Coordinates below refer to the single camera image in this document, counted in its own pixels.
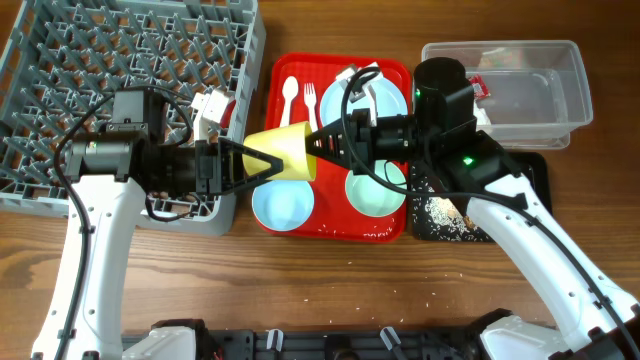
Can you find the red plastic tray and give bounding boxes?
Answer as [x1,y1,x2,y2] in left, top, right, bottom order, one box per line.
[255,53,411,243]

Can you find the rice and food scraps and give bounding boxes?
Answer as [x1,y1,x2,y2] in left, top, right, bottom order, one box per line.
[410,197,489,242]

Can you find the grey dishwasher rack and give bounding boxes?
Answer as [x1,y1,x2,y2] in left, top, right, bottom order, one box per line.
[1,0,266,217]

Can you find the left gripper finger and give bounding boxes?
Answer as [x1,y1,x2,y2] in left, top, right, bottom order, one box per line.
[219,137,283,173]
[220,163,283,194]

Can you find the black waste tray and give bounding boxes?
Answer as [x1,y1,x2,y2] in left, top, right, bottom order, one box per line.
[409,148,554,245]

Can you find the white napkin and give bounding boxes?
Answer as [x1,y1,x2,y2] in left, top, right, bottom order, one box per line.
[473,103,492,135]

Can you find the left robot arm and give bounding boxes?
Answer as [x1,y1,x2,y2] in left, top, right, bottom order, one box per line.
[30,85,284,359]

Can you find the light blue plate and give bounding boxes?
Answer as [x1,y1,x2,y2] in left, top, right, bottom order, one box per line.
[319,70,408,126]

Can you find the white plastic spoon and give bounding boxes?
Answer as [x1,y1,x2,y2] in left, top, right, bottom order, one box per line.
[279,76,299,127]

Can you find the clear plastic bin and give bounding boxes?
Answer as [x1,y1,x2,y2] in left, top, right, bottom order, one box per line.
[421,40,593,150]

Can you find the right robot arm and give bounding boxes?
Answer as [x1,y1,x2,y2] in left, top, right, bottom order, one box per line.
[306,57,639,359]

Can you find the yellow plastic cup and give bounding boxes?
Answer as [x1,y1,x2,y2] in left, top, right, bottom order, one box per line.
[245,122,317,181]

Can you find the light blue small bowl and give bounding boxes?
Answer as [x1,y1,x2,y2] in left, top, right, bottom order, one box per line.
[251,180,315,232]

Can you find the green bowl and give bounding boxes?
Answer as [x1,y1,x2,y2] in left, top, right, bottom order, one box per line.
[345,160,407,217]

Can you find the red sauce packet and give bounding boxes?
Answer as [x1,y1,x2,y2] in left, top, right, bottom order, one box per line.
[468,74,491,100]

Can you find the white plastic fork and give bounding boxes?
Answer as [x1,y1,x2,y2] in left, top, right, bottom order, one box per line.
[304,83,318,132]

